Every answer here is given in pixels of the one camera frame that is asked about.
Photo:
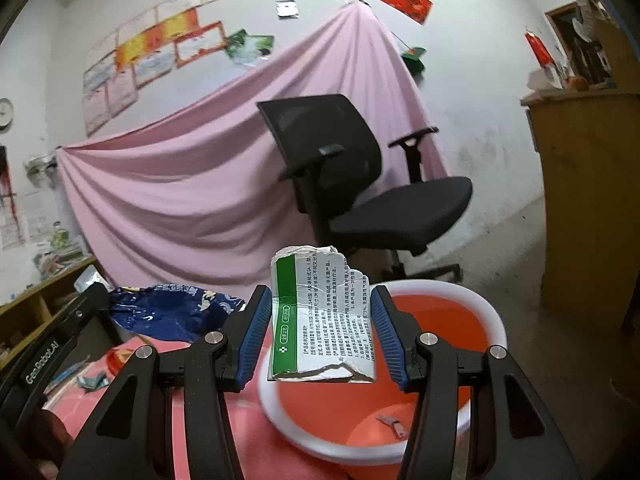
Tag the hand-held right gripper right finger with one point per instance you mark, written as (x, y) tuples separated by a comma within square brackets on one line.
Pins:
[(389, 332)]

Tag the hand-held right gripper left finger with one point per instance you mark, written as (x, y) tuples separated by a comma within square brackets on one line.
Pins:
[(251, 332)]

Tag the red basin with white rim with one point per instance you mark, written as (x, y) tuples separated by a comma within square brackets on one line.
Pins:
[(440, 320)]

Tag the torn white green paper box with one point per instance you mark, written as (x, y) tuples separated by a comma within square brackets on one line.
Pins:
[(325, 310)]

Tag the person's left hand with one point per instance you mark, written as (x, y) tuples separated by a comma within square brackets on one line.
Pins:
[(50, 440)]

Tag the green wrapper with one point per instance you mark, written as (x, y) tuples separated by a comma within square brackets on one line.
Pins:
[(92, 381)]

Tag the low wooden shelf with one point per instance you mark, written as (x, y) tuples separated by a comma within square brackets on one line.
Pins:
[(30, 305)]

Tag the red packet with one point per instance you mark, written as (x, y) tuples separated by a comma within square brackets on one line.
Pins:
[(120, 360)]

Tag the blue plastic bag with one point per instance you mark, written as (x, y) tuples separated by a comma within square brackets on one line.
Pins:
[(165, 310)]

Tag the small grey scrap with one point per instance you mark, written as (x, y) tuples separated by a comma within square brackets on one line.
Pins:
[(395, 422)]

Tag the silver foil packet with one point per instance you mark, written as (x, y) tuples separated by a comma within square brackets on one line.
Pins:
[(92, 277)]

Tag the pink checked tablecloth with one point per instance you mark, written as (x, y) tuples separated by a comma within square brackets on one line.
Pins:
[(250, 440)]

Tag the pile of assorted packets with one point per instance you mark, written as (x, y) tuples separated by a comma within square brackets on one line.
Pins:
[(57, 255)]

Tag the black office chair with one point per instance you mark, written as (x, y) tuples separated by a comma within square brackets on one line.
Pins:
[(400, 210)]

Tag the pink hanging cloth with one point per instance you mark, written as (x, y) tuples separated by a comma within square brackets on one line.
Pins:
[(175, 190)]

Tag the wooden cabinet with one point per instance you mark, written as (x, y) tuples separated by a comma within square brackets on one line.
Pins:
[(585, 185)]

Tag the green photo poster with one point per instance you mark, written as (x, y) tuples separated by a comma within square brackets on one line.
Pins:
[(250, 46)]

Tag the orange fruit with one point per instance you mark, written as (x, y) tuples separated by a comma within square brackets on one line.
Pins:
[(579, 82)]

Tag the red hanging ornament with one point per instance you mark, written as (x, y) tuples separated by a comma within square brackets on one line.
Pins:
[(539, 47)]

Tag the red black wall decoration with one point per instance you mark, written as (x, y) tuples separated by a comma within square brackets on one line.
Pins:
[(6, 185)]

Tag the grey wall fixture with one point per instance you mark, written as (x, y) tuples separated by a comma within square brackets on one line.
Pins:
[(40, 165)]

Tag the wall clock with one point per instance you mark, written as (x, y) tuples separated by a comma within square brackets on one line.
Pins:
[(4, 114)]

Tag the green wall ornament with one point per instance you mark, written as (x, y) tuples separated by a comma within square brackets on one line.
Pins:
[(415, 59)]

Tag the row of wall certificates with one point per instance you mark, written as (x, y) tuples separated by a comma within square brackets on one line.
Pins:
[(145, 45)]

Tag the silver square wall sticker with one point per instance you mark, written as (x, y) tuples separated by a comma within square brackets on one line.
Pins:
[(287, 9)]

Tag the red wall poster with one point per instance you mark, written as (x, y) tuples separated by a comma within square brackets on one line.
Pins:
[(405, 1)]

